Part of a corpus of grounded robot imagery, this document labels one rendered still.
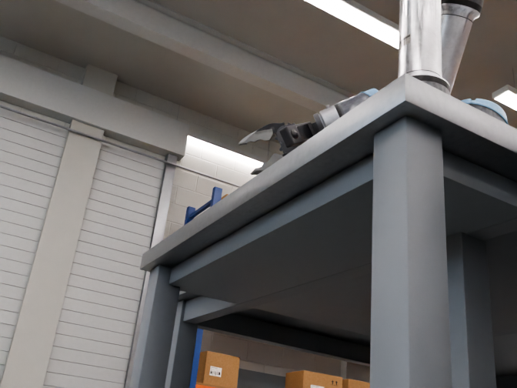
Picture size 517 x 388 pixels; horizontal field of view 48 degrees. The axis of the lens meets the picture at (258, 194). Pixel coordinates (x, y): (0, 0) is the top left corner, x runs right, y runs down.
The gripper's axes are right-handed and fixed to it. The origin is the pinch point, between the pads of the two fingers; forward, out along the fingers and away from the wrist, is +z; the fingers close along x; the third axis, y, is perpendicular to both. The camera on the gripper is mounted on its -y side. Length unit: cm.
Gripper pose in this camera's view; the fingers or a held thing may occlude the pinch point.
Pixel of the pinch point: (248, 157)
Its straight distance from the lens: 145.0
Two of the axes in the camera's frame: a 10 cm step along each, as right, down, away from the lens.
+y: 1.6, 0.3, 9.9
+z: -9.1, 3.9, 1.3
